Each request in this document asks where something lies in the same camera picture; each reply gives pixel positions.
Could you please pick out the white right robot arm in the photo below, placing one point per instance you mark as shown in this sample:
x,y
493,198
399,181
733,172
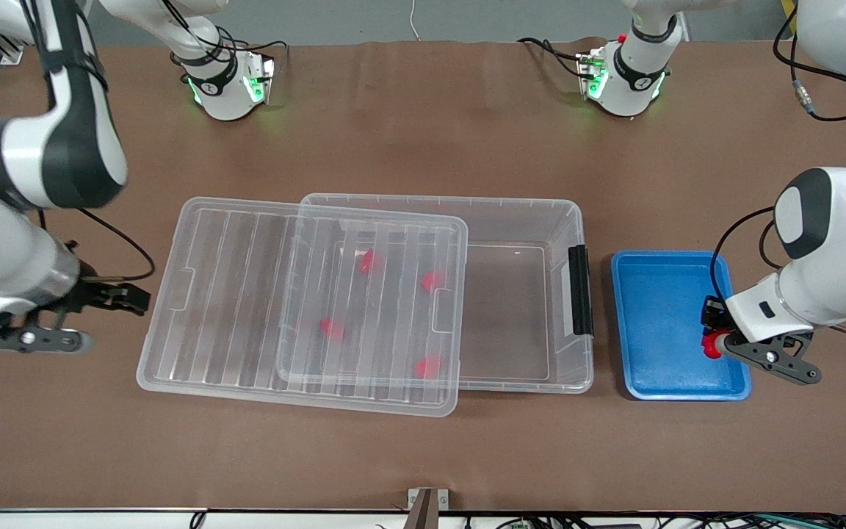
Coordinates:
x,y
63,147

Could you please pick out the metal table edge bracket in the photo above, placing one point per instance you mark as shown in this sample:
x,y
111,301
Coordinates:
x,y
443,499

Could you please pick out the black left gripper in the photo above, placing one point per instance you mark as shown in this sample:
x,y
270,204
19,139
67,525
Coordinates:
x,y
711,311

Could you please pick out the brown camera mount post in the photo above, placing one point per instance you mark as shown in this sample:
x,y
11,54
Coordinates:
x,y
423,514

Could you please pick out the brown table cover sheet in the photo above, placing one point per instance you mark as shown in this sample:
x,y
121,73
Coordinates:
x,y
423,147

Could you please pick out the clear plastic storage box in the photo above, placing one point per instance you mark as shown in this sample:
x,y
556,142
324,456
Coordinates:
x,y
511,316

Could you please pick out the red block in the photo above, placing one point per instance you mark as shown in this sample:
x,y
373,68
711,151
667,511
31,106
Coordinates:
x,y
333,328
711,349
432,281
429,365
369,262

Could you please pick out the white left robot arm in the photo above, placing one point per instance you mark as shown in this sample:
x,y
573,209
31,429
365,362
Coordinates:
x,y
834,242

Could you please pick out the blue plastic tray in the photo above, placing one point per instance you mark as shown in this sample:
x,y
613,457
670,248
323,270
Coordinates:
x,y
658,316

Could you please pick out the clear ribbed plastic lid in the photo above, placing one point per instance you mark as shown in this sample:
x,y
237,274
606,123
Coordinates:
x,y
232,308

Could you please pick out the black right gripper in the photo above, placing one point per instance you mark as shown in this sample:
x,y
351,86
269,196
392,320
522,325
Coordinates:
x,y
95,292

